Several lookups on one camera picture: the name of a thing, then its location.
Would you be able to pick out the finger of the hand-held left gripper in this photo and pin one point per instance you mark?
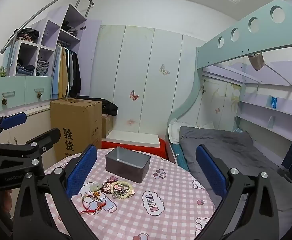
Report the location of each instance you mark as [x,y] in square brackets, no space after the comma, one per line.
[43,141]
[13,120]

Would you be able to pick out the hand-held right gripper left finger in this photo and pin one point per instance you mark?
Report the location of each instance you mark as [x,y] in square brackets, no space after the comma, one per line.
[82,171]

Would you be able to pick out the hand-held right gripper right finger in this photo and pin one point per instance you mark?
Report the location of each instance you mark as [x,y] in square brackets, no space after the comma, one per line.
[210,171]

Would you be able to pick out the pale jade pendant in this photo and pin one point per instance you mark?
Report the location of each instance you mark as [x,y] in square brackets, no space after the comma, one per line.
[96,187]

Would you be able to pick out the grey metal box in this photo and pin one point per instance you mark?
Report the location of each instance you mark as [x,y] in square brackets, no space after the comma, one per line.
[126,171]

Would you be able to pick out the person's left hand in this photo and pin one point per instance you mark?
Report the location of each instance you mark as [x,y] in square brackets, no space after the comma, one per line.
[7,201]

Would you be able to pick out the cream low cabinet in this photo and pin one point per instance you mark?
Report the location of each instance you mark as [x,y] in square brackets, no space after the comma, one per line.
[36,123]

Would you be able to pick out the teal bed sheet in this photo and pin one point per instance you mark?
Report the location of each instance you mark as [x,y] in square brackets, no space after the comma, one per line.
[180,157]

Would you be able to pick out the teal drawer cabinet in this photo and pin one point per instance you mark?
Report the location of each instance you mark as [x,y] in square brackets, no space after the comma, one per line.
[16,85]

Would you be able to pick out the grey blanket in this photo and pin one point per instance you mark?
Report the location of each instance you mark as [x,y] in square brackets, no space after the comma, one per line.
[235,142]

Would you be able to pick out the large cardboard box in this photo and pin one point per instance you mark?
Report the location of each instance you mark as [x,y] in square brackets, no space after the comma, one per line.
[81,120]

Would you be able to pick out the small green plant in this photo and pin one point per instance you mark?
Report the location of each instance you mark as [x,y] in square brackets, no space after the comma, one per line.
[1,73]

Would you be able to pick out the small cardboard box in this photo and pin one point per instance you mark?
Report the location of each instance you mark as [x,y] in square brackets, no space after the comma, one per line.
[107,127]

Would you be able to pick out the folded blue jeans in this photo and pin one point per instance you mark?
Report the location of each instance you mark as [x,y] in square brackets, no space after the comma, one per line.
[25,70]

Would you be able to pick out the white pillow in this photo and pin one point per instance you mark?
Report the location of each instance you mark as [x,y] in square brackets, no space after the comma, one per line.
[173,132]

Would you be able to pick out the red cabinet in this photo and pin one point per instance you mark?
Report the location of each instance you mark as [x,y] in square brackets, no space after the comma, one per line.
[159,152]

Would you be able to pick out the folded grey clothes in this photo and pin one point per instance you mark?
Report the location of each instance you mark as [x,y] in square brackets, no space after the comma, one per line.
[42,67]

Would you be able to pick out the white board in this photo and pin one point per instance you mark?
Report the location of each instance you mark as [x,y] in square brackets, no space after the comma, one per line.
[133,138]

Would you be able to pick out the small orange butterfly sticker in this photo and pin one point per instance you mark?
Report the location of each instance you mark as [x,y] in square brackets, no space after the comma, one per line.
[217,110]

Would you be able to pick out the light blue hanging shirt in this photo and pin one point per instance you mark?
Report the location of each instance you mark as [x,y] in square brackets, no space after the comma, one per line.
[56,75]

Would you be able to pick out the black bag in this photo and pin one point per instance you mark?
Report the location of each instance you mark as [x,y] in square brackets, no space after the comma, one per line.
[108,107]

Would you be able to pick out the pale pink butterfly sticker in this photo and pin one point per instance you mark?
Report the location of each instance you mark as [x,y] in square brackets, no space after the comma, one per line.
[131,122]

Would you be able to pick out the grey metal handrail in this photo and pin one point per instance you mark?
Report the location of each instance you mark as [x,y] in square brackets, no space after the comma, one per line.
[2,49]

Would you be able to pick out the black hanging jacket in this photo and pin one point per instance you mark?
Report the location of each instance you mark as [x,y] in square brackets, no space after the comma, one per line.
[76,77]

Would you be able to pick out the dark clothes pile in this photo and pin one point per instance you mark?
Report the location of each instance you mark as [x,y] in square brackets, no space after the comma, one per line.
[27,33]

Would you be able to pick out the small blue box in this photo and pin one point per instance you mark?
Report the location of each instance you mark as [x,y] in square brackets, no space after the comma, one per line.
[273,102]

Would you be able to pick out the purple open shelf unit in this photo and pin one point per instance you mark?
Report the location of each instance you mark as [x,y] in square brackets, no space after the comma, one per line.
[48,30]

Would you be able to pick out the white gold butterfly sticker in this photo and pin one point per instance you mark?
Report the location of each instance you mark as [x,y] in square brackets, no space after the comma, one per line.
[164,70]

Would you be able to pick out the hanging beige cloth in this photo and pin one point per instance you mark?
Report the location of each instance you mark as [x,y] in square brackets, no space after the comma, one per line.
[257,62]

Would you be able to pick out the white panelled wardrobe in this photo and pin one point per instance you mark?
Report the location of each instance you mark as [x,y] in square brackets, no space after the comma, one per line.
[136,55]

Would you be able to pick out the purple bed wall shelf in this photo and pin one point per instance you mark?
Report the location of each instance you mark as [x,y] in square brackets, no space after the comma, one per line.
[285,111]

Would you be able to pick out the teal bunk bed frame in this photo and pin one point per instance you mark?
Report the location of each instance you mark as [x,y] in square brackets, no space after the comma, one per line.
[235,45]

